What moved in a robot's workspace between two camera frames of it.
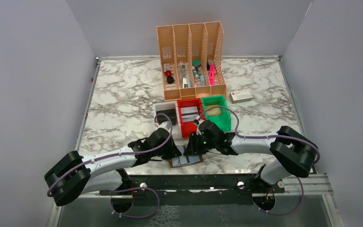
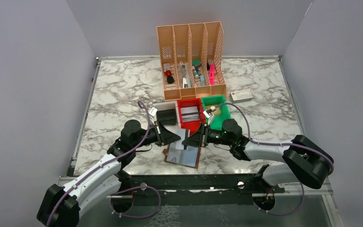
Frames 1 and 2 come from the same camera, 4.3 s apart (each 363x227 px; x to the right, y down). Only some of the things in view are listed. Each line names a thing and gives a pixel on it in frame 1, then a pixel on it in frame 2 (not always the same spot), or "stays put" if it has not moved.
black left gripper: x=173 y=149 → x=159 y=134
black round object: x=170 y=79 stays put
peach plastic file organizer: x=192 y=57 stays put
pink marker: x=211 y=74 stays put
